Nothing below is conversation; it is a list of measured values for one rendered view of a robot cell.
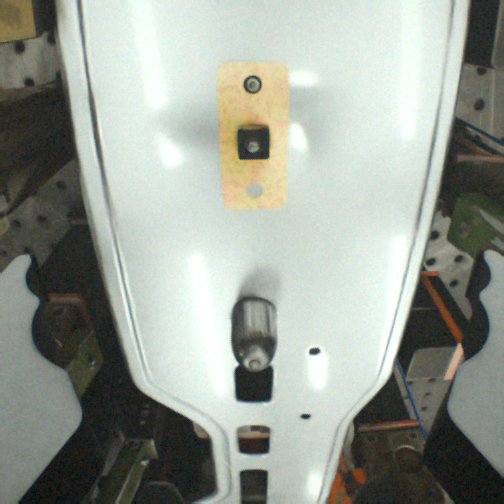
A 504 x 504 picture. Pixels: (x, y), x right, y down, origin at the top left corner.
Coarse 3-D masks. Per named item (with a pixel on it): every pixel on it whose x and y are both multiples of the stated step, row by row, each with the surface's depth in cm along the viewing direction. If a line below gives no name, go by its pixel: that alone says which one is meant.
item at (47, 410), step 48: (0, 288) 9; (0, 336) 8; (48, 336) 9; (0, 384) 6; (48, 384) 7; (0, 432) 6; (48, 432) 6; (0, 480) 5; (48, 480) 5; (96, 480) 7
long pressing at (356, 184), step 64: (64, 0) 17; (128, 0) 18; (192, 0) 18; (256, 0) 18; (320, 0) 18; (384, 0) 18; (448, 0) 17; (64, 64) 19; (128, 64) 19; (192, 64) 20; (320, 64) 20; (384, 64) 19; (448, 64) 20; (128, 128) 21; (192, 128) 21; (320, 128) 21; (384, 128) 21; (448, 128) 21; (128, 192) 23; (192, 192) 23; (256, 192) 23; (320, 192) 23; (384, 192) 23; (128, 256) 26; (192, 256) 26; (256, 256) 26; (320, 256) 26; (384, 256) 26; (128, 320) 28; (192, 320) 28; (320, 320) 28; (384, 320) 29; (192, 384) 32; (320, 384) 32; (384, 384) 33; (320, 448) 37
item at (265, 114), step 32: (224, 64) 19; (256, 64) 19; (224, 96) 20; (256, 96) 20; (288, 96) 20; (224, 128) 21; (256, 128) 20; (224, 160) 22; (256, 160) 22; (224, 192) 23
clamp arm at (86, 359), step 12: (72, 336) 31; (84, 336) 31; (72, 348) 29; (84, 348) 30; (96, 348) 32; (60, 360) 28; (72, 360) 28; (84, 360) 30; (96, 360) 31; (72, 372) 28; (84, 372) 30; (96, 372) 32; (84, 384) 30
